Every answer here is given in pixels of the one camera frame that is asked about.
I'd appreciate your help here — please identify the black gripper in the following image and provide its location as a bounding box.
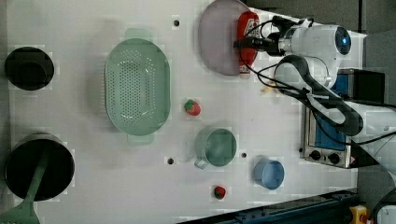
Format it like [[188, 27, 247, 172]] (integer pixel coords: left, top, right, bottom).
[[233, 16, 294, 56]]

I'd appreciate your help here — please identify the red ketchup bottle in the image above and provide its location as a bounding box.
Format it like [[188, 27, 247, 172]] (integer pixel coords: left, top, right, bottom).
[[237, 11, 260, 75]]

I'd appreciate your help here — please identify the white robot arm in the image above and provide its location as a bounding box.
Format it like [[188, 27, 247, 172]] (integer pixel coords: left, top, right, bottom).
[[233, 16, 396, 176]]

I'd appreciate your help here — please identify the grey round plate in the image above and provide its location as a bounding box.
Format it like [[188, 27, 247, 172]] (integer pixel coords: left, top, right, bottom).
[[198, 0, 248, 76]]

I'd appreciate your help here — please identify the red strawberry near colander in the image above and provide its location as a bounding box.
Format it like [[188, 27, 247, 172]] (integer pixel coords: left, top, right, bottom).
[[184, 99, 201, 116]]

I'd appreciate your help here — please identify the green mug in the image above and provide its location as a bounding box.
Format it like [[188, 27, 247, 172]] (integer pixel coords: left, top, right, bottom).
[[194, 127, 237, 170]]

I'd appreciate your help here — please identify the green colander basket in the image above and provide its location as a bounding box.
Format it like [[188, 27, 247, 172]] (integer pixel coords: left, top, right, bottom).
[[105, 28, 171, 146]]

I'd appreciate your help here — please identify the blue cup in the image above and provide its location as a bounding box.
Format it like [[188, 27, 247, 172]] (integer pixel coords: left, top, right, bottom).
[[253, 158, 285, 190]]

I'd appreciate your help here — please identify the red strawberry near edge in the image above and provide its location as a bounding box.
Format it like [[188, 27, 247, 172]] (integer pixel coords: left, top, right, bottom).
[[214, 186, 226, 200]]

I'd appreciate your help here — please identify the small black cup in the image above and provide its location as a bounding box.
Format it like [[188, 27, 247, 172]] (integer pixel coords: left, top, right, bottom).
[[5, 47, 55, 91]]

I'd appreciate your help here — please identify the black utensil holder cup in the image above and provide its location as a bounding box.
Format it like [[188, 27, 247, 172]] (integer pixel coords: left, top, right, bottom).
[[4, 133, 75, 202]]

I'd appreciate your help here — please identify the green spatula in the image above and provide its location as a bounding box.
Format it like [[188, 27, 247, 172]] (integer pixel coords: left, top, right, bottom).
[[0, 152, 49, 224]]

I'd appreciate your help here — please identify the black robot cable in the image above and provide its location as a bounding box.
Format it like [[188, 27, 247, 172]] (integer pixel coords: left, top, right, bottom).
[[237, 18, 396, 147]]

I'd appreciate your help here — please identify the blue metal frame rail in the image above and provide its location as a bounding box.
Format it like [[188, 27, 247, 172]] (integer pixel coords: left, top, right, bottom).
[[177, 190, 360, 224]]

